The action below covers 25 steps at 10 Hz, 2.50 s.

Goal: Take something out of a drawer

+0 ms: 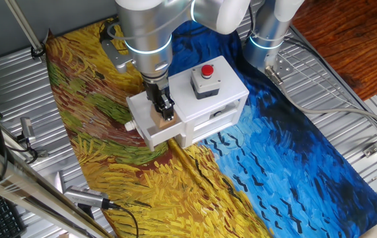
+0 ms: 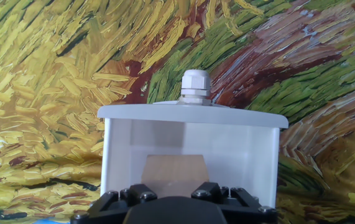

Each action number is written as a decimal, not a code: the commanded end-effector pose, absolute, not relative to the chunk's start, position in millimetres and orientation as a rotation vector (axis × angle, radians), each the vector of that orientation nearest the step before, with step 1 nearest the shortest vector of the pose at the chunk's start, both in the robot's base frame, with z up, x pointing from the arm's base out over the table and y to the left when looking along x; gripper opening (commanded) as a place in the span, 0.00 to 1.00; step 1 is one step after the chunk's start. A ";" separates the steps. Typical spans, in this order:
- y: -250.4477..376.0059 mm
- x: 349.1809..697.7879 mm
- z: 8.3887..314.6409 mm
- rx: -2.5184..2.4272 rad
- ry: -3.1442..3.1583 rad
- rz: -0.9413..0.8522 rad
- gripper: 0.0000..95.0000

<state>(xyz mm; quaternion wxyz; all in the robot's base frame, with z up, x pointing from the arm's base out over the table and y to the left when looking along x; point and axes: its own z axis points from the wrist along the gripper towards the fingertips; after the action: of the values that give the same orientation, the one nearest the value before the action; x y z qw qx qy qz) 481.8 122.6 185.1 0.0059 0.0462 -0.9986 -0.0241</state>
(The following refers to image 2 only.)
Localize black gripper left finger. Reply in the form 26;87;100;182
70;184;159;224

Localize white drawer with white knob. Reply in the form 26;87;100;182
97;68;289;208

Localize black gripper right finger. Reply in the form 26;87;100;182
191;182;278;224

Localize painted wheatfield print cloth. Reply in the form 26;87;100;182
0;0;355;224

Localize wooden block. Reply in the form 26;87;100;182
140;154;211;198

